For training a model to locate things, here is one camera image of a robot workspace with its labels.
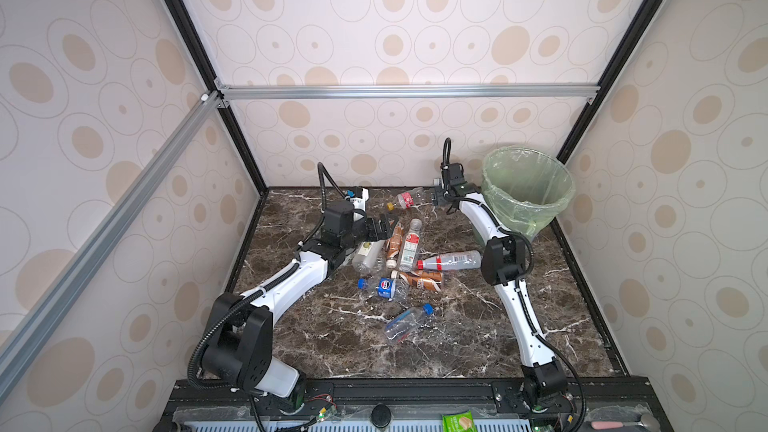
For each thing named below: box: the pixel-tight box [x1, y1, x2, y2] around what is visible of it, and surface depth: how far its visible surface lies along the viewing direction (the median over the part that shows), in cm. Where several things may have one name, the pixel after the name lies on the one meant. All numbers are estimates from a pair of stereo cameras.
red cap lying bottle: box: [416, 251, 483, 271], surface depth 96 cm
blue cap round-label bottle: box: [357, 277, 410, 302], surface depth 93 cm
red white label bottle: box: [399, 218, 422, 273], surface depth 99 cm
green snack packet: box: [441, 410, 477, 432], surface depth 70 cm
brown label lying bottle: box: [391, 270, 445, 293], surface depth 91 cm
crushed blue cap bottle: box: [384, 303, 435, 343], surface depth 87 cm
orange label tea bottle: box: [386, 221, 405, 269], surface depth 99 cm
